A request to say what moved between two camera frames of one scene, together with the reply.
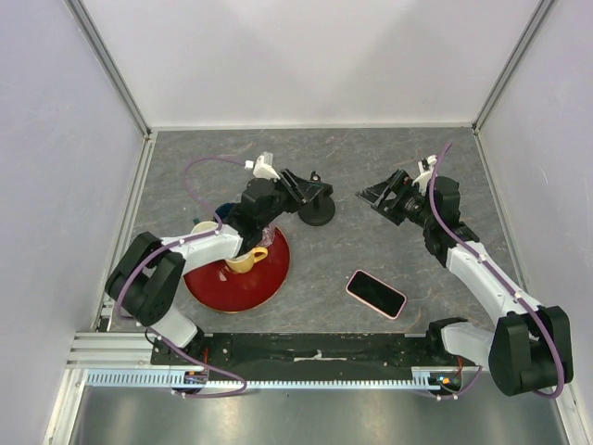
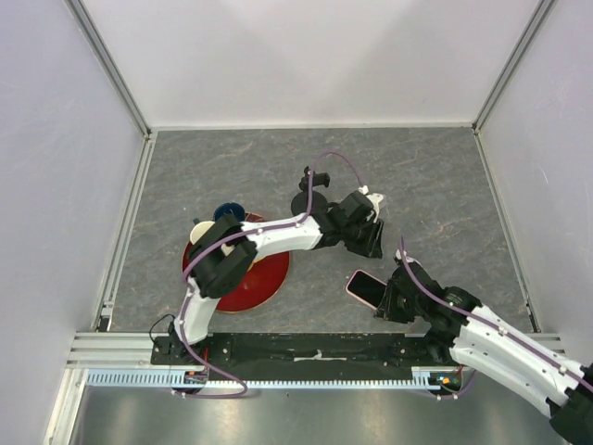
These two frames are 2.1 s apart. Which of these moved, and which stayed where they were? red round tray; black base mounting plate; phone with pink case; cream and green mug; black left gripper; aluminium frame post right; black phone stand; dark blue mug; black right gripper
Moved: black phone stand; black right gripper; black left gripper
Stayed: dark blue mug; red round tray; black base mounting plate; cream and green mug; aluminium frame post right; phone with pink case
